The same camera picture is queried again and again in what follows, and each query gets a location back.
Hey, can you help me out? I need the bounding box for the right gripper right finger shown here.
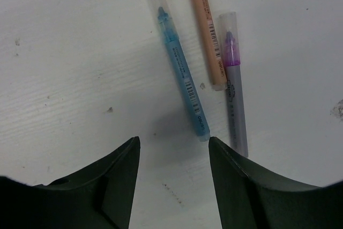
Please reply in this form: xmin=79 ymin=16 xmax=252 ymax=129
xmin=208 ymin=137 xmax=342 ymax=228

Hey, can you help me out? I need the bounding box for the light blue pen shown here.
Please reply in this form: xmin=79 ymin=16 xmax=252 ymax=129
xmin=149 ymin=0 xmax=211 ymax=142

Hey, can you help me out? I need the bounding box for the orange tipped pen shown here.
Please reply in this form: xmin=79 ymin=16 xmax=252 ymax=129
xmin=192 ymin=0 xmax=227 ymax=91

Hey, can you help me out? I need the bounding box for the purple red pen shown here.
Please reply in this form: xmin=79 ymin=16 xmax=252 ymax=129
xmin=219 ymin=12 xmax=249 ymax=158

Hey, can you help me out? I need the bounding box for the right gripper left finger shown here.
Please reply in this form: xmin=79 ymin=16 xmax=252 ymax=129
xmin=1 ymin=137 xmax=140 ymax=228

